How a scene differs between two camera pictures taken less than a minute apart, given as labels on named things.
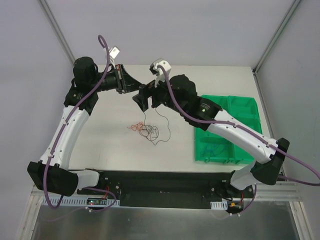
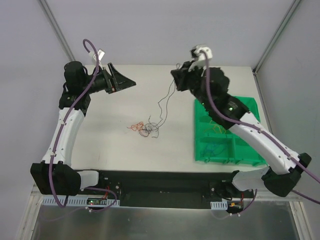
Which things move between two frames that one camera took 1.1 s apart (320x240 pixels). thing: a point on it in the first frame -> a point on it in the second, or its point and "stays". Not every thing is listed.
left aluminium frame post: (57, 30) stays
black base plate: (169, 189) stays
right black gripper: (150, 91) -> (181, 78)
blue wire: (213, 150) stays
